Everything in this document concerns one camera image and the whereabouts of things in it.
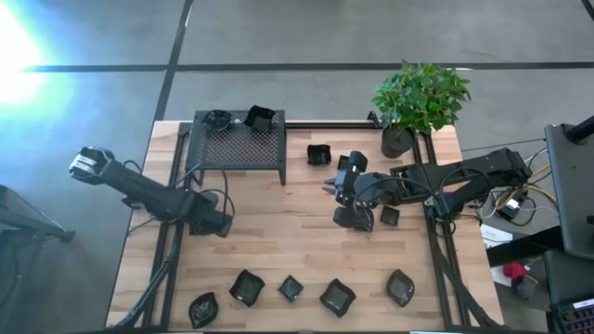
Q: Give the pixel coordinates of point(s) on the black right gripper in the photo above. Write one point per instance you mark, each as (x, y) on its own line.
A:
(347, 188)

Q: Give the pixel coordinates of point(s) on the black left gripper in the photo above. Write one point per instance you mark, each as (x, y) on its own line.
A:
(211, 220)

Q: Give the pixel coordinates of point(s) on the black wavy square plate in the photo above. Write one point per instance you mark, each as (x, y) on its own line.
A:
(247, 288)
(337, 298)

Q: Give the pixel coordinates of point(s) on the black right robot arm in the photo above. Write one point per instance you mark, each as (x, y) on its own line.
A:
(487, 169)

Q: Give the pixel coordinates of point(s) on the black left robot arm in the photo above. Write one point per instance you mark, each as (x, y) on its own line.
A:
(139, 188)

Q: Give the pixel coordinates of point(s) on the black deep square plate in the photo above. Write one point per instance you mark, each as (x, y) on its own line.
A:
(319, 155)
(260, 121)

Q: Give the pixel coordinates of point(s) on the black perforated metal shelf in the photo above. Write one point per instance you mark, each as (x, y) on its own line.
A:
(241, 155)

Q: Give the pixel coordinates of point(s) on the green potted plant black pot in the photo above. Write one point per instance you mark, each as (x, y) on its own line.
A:
(417, 97)

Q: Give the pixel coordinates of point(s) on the white paper box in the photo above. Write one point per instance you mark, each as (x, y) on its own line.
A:
(494, 235)

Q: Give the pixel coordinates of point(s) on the black power adapter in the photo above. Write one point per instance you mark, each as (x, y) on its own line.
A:
(509, 207)

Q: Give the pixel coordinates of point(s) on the black floor stand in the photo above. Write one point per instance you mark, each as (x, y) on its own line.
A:
(23, 218)

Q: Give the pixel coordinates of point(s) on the red cloth object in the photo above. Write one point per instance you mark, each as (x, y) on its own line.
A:
(514, 270)

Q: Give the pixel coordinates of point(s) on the grey cloth object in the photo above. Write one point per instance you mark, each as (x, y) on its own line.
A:
(525, 288)

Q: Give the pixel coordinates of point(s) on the black pole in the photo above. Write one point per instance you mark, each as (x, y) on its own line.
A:
(580, 131)

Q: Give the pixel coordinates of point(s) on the black seat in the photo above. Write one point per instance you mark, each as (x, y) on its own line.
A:
(571, 276)

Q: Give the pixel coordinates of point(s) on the black aluminium frame rail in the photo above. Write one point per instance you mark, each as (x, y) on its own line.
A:
(176, 260)
(430, 236)

